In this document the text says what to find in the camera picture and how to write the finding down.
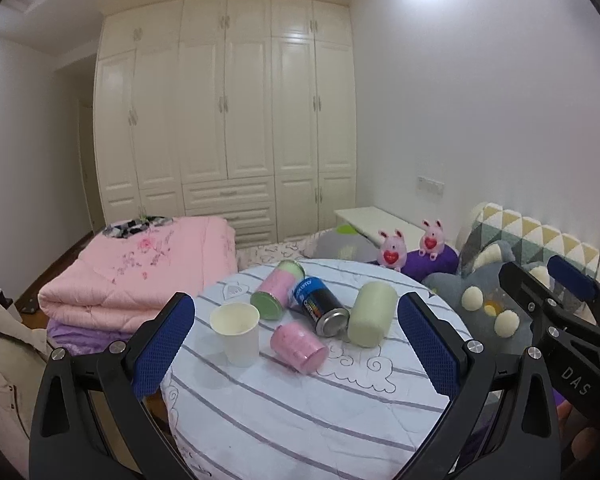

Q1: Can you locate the white bedside table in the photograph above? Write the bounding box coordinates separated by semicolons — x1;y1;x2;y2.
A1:
334;207;429;249

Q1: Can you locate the light green cup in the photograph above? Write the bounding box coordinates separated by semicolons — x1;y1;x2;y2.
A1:
347;281;399;349

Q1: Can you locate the cream wardrobe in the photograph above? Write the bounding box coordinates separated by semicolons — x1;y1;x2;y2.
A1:
93;0;357;247

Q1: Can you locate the patterned bed sheet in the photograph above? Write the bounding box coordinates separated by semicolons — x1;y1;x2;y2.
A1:
235;232;331;274

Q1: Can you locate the grey and green pillow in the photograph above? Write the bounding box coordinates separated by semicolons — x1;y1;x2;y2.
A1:
312;224;381;264

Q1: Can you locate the pink plush rabbit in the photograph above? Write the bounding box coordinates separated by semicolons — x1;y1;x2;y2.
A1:
377;228;409;267
418;218;449;261

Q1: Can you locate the person's right hand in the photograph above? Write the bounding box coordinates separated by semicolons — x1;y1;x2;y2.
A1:
557;402;600;466

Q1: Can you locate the round table with striped cloth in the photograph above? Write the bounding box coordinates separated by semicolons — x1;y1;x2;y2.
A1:
160;258;474;480

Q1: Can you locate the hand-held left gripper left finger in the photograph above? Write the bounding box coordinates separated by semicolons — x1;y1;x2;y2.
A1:
28;291;197;480

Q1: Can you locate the white paper cup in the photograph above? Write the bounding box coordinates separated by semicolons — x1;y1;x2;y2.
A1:
210;302;261;368

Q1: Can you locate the grey plush toy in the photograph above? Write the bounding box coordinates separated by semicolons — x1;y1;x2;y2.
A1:
422;239;548;357

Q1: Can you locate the purple pillow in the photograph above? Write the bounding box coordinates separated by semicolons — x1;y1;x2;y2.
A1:
403;245;461;282

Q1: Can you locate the blue drink can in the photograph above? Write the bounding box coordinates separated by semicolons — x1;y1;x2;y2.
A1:
290;276;351;337

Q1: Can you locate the beige jacket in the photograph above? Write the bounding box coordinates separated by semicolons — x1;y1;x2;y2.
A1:
0;296;57;438

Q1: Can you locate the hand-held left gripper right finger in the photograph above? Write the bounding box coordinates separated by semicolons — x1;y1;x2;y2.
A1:
397;290;563;480

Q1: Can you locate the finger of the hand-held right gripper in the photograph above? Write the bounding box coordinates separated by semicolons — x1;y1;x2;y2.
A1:
546;254;600;328
498;261;600;418

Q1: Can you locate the pink folded quilt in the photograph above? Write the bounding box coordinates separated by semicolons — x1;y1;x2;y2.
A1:
38;217;239;335

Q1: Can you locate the purple blanket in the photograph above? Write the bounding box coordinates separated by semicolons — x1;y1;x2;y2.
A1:
46;319;142;357

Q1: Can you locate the dark floral cloth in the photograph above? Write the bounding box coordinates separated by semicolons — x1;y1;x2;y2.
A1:
102;214;177;239

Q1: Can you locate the pink cup with green rim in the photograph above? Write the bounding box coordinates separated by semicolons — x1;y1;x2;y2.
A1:
250;259;307;323

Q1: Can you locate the triangle pattern pillow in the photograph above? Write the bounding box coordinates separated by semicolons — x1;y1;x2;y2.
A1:
456;202;600;286

